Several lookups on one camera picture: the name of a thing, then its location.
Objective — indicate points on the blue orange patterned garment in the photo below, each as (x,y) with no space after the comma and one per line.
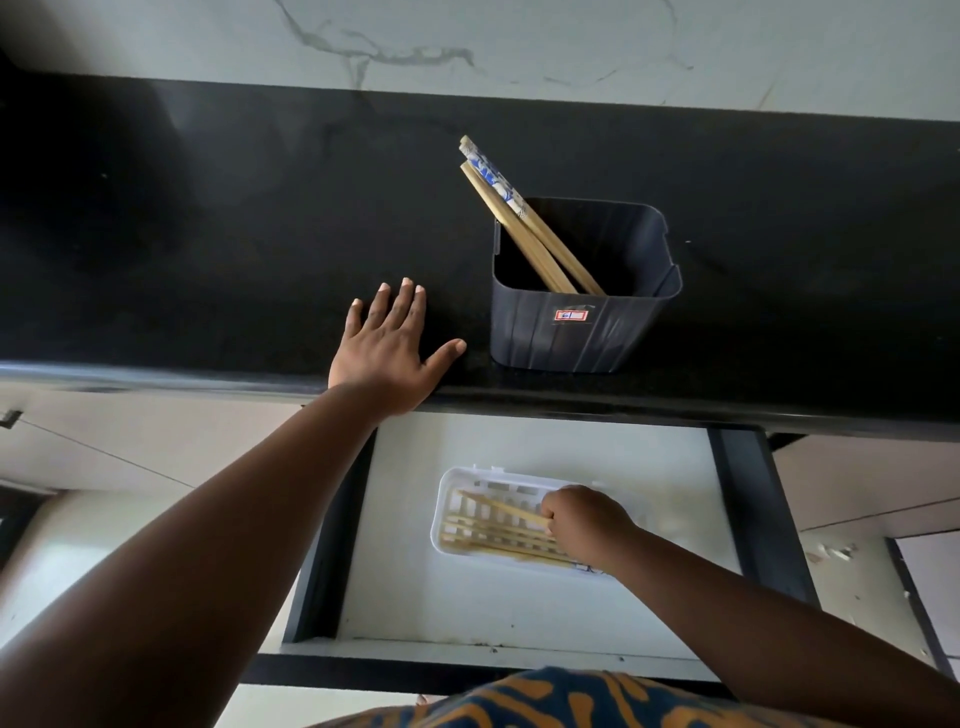
(562,705)

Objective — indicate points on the person's right forearm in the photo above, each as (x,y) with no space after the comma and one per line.
(787,637)

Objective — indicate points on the dark grey plastic container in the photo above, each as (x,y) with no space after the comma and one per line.
(555,345)

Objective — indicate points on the black framed panel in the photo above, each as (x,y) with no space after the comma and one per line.
(19,517)
(941,585)

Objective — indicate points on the person's left forearm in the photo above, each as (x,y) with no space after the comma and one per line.
(187,585)

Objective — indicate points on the white plastic drawer tray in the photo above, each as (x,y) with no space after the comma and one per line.
(450,487)

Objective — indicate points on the white floor debris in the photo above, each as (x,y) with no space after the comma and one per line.
(836,553)

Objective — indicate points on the person's left hand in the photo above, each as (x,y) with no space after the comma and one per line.
(386,352)

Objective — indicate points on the person's right hand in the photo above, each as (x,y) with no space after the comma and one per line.
(592,529)

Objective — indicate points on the beige cabinet door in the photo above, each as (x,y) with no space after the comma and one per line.
(150,427)
(60,465)
(862,480)

